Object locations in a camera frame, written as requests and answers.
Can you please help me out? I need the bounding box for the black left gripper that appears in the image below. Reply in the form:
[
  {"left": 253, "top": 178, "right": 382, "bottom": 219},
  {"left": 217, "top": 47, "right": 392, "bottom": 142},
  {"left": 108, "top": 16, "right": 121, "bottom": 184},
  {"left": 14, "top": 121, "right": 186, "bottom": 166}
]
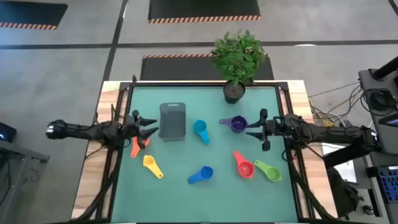
[{"left": 124, "top": 109, "right": 160, "bottom": 150}]

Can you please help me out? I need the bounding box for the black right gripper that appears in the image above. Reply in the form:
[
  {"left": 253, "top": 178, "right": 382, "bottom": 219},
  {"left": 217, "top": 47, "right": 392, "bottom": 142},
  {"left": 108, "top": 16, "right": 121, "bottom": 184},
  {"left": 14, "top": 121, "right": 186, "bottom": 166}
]
[{"left": 245, "top": 108, "right": 282, "bottom": 152}]

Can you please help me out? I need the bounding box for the orange measuring cup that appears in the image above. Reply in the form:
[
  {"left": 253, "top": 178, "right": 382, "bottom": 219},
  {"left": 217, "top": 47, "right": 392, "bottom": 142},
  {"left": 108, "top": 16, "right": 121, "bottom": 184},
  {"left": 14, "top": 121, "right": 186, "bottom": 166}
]
[{"left": 130, "top": 136, "right": 150, "bottom": 159}]

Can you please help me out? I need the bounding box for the yellow measuring cup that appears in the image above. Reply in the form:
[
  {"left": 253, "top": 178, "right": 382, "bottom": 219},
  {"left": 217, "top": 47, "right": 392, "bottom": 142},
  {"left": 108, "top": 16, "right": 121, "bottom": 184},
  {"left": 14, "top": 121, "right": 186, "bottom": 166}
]
[{"left": 142, "top": 154, "right": 164, "bottom": 180}]

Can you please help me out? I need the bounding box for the red measuring cup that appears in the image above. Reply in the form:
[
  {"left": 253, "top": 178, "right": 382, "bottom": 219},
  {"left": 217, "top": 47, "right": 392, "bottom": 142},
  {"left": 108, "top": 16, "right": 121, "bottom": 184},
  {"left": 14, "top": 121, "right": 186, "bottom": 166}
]
[{"left": 233, "top": 151, "right": 255, "bottom": 179}]

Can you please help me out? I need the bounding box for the green measuring cup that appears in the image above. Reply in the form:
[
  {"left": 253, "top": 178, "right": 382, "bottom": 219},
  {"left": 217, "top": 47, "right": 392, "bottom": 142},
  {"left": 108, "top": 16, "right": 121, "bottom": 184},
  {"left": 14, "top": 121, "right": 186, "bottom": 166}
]
[{"left": 254, "top": 159, "right": 282, "bottom": 182}]

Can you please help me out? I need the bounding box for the cyan measuring cup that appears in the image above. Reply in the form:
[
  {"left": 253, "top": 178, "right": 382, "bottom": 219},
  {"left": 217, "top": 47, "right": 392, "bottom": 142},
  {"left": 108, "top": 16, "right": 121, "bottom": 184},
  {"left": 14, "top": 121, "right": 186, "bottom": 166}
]
[{"left": 193, "top": 119, "right": 211, "bottom": 146}]

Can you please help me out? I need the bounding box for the blue measuring cup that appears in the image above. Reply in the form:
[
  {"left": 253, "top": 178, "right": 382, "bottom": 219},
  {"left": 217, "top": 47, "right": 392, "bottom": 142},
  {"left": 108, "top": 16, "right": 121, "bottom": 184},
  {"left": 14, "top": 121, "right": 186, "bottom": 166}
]
[{"left": 187, "top": 166, "right": 215, "bottom": 185}]

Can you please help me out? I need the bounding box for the clear plastic bin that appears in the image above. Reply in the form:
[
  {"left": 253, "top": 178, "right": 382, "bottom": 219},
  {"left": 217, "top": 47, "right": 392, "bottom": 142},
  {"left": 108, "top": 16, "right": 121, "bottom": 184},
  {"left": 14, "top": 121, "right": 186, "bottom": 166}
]
[{"left": 158, "top": 102, "right": 187, "bottom": 141}]

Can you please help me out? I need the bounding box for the black plant pot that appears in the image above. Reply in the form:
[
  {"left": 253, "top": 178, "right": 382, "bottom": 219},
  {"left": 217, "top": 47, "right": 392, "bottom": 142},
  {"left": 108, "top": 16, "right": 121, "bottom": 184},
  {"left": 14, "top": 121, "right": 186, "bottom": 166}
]
[{"left": 223, "top": 80, "right": 246, "bottom": 105}]

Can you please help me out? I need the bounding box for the green leafy plant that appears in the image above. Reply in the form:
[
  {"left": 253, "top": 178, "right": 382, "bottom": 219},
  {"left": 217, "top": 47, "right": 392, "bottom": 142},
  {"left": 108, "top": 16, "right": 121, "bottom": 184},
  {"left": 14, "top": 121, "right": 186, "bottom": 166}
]
[{"left": 210, "top": 29, "right": 268, "bottom": 87}]

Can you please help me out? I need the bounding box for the teal table mat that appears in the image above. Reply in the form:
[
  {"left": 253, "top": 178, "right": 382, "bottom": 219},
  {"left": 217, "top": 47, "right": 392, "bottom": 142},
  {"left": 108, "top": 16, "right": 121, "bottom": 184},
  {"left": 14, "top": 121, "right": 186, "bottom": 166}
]
[{"left": 111, "top": 85, "right": 299, "bottom": 223}]

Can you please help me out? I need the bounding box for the white paper sheet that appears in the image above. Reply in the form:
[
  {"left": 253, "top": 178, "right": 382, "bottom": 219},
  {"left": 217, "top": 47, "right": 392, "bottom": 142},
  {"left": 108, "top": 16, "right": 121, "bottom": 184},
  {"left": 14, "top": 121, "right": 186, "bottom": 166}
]
[{"left": 322, "top": 142, "right": 358, "bottom": 184}]

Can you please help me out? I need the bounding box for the grey equipment cart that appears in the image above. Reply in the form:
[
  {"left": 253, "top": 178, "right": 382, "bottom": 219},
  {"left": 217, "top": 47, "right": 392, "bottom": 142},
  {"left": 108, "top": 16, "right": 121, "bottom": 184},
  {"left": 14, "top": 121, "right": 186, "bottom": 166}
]
[{"left": 357, "top": 55, "right": 398, "bottom": 155}]

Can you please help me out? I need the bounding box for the black striped-edge floor mat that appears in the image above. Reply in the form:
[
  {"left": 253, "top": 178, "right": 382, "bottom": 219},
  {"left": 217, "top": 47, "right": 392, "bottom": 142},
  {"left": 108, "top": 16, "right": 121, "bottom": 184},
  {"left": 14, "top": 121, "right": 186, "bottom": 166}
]
[
  {"left": 147, "top": 0, "right": 262, "bottom": 25},
  {"left": 0, "top": 0, "right": 68, "bottom": 30}
]

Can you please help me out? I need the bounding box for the grey side desk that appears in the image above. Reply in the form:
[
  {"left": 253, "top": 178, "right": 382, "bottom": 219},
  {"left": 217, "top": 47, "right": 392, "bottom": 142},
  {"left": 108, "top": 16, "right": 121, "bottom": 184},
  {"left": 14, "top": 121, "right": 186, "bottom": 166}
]
[{"left": 0, "top": 139, "right": 50, "bottom": 224}]

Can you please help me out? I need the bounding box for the dark screen device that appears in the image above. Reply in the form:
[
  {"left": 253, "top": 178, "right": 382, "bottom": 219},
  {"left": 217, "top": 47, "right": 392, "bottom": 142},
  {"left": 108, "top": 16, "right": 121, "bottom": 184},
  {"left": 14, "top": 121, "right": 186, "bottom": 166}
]
[{"left": 0, "top": 121, "right": 18, "bottom": 143}]

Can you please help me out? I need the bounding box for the blue-lit keyboard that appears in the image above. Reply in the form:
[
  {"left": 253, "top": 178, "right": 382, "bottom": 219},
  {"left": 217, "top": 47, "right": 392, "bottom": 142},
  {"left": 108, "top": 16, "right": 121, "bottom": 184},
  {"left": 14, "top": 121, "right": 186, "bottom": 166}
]
[{"left": 377, "top": 166, "right": 398, "bottom": 205}]

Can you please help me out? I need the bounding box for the yellow cable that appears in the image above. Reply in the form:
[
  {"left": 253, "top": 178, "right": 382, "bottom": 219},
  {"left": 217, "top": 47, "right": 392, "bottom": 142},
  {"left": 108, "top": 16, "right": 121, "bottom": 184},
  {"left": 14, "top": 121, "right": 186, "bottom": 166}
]
[{"left": 313, "top": 114, "right": 335, "bottom": 128}]

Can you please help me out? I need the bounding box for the black cable bundle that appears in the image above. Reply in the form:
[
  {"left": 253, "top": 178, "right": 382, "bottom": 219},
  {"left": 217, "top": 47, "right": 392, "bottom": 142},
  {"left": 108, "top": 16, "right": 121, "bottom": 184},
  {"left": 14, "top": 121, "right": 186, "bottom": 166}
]
[
  {"left": 74, "top": 147, "right": 123, "bottom": 222},
  {"left": 284, "top": 147, "right": 340, "bottom": 222}
]

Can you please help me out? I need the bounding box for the grey floor cable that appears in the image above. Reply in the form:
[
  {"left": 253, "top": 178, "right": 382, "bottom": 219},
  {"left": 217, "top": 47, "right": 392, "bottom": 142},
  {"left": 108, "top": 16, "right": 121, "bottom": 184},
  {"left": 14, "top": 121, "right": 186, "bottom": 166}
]
[{"left": 308, "top": 81, "right": 361, "bottom": 99}]

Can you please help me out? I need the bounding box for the coiled black cable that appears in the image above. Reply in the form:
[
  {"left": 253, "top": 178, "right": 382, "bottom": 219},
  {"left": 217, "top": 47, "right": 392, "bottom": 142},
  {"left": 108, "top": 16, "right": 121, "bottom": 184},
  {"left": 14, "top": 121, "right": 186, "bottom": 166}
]
[{"left": 362, "top": 88, "right": 398, "bottom": 113}]

